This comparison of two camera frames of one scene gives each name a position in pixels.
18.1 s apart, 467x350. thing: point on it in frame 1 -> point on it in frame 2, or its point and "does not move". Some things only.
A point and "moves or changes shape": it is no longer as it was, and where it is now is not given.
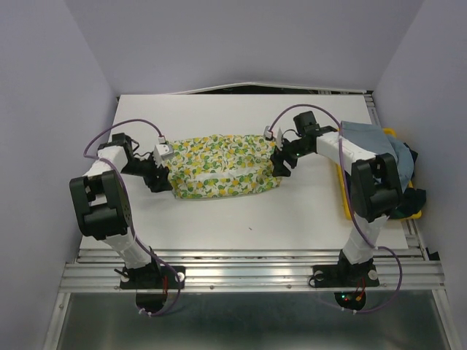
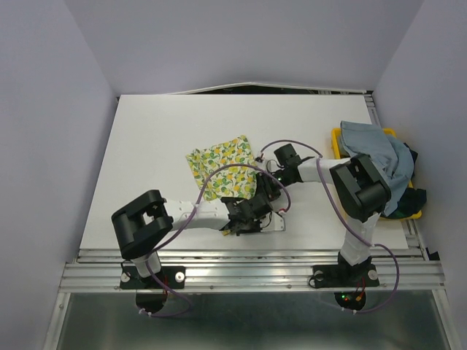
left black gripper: [160, 184] -> [255, 229]
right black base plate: [346, 276] does not move
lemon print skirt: [222, 167] moves or changes shape
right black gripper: [277, 157] -> [263, 185]
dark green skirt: [414, 200] does not move
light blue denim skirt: [373, 137] does not move
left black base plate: [152, 284] does not move
